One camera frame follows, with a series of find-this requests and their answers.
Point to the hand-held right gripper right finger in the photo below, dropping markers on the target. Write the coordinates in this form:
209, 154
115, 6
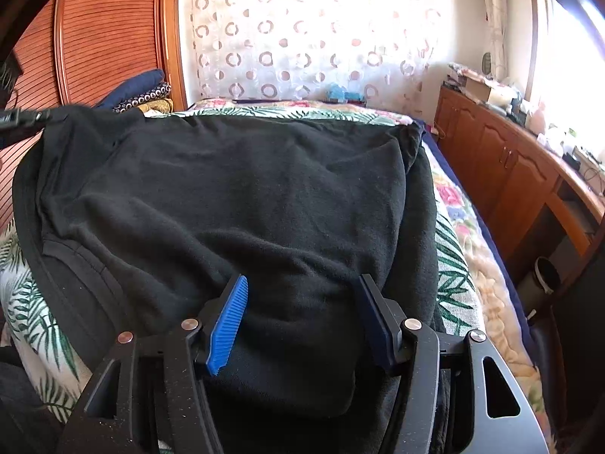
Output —
378, 321

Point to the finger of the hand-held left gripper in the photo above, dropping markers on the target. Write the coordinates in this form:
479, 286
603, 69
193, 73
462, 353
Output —
26, 117

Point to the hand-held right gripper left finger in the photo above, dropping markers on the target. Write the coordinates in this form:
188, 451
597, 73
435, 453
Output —
228, 326

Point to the black printed t-shirt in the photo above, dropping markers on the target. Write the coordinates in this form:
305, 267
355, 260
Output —
236, 189

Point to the palm leaf printed sheet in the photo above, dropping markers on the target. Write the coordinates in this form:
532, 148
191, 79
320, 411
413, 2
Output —
453, 274

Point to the wooden headboard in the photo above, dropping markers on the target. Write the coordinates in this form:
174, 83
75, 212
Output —
108, 23

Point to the floral bedspread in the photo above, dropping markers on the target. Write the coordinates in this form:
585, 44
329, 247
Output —
487, 265

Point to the yellow floral folded cloth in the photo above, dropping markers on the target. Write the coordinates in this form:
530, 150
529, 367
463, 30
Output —
160, 106

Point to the round trash bin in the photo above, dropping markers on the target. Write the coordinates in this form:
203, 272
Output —
539, 283

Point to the wooden cabinet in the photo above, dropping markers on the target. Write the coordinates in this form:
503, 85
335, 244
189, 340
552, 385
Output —
501, 170

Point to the turquoise packet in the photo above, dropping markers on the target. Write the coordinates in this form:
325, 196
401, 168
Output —
345, 94

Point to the cardboard box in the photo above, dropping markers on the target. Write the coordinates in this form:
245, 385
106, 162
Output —
482, 87

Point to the small white fan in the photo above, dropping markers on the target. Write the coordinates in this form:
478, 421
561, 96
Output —
487, 64

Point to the sheer circle-patterned curtain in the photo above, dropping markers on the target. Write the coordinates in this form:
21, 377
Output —
307, 33

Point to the patterned side curtain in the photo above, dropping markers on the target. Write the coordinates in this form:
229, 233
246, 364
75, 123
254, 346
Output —
494, 19

